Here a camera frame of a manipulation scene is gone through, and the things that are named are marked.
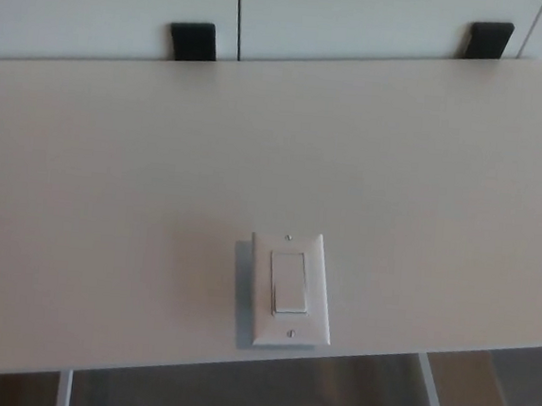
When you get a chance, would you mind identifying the white rocker light switch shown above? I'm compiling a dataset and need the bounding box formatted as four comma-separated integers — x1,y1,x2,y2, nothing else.
225,226,341,360

